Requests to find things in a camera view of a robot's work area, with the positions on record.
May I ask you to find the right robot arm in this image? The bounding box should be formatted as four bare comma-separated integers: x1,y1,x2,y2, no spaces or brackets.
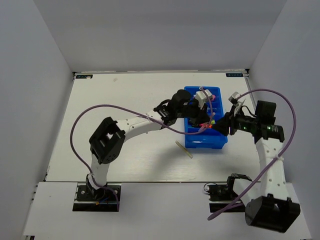
207,100,301,233

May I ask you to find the pink patterned tube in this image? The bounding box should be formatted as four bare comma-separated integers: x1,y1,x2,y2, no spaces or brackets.
194,91,216,102

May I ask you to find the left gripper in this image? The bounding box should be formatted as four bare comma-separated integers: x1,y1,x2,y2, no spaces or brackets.
176,97,212,126

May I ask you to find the table label sticker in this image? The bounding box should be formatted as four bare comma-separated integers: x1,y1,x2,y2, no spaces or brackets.
225,72,244,78
75,74,93,79

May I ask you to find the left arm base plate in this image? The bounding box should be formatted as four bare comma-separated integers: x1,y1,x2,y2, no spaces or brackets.
72,183,118,212

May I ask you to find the yellow refill in clear tube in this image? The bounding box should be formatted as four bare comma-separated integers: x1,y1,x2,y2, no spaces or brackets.
175,140,193,159

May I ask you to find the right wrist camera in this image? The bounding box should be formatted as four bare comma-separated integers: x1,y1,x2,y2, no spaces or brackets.
228,91,246,112

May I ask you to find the left table label sticker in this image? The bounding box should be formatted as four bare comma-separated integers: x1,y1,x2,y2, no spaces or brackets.
75,74,93,79

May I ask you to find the pink highlighter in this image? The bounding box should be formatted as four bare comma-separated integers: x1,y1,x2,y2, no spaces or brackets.
198,122,213,132

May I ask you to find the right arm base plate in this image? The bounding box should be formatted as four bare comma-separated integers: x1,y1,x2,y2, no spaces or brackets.
203,173,252,213

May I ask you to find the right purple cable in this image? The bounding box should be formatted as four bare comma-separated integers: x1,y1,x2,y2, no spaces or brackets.
207,88,297,221

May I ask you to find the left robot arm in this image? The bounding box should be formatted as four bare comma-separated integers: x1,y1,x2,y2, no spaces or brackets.
86,89,215,201

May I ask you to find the right table label sticker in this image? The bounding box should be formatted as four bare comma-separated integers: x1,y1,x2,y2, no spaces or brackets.
225,72,244,78

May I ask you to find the blue compartment tray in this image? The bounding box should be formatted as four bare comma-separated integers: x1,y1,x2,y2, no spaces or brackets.
184,86,228,149

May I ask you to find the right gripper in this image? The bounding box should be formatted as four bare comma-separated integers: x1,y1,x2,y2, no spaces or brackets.
211,104,258,136

